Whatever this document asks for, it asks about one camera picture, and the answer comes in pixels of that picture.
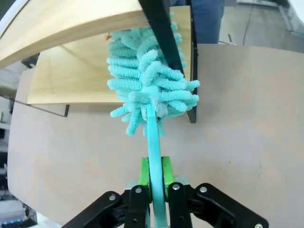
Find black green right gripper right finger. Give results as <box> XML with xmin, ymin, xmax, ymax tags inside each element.
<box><xmin>161</xmin><ymin>156</ymin><xmax>270</xmax><ymax>228</ymax></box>

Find electronics box with blue lights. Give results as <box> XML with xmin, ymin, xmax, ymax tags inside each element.
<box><xmin>0</xmin><ymin>200</ymin><xmax>38</xmax><ymax>228</ymax></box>

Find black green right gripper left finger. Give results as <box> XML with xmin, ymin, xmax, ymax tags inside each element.
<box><xmin>62</xmin><ymin>157</ymin><xmax>152</xmax><ymax>228</ymax></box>

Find person in blue jeans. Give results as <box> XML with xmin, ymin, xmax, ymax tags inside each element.
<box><xmin>191</xmin><ymin>0</ymin><xmax>225</xmax><ymax>45</ymax></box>

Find teal chenille microfiber duster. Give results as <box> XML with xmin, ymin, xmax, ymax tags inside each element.
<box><xmin>106</xmin><ymin>11</ymin><xmax>200</xmax><ymax>228</ymax></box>

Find wooden shelf with black frame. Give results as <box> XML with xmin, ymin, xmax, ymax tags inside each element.
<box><xmin>0</xmin><ymin>0</ymin><xmax>199</xmax><ymax>124</ymax></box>

